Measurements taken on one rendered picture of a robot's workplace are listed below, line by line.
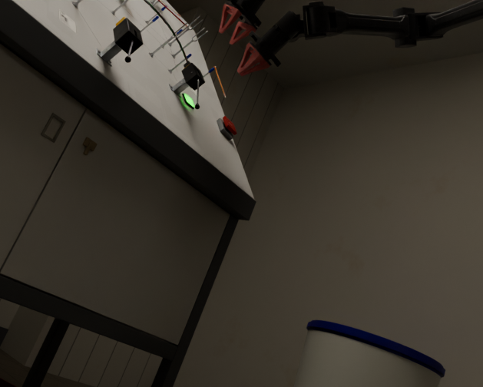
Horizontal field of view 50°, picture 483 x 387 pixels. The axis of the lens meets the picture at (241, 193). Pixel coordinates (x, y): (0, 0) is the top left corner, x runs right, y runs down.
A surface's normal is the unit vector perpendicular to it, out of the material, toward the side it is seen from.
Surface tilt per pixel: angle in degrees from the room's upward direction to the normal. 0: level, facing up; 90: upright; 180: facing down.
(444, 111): 90
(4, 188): 90
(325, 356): 94
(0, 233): 90
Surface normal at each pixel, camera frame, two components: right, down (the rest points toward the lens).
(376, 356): -0.18, -0.32
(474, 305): -0.65, -0.47
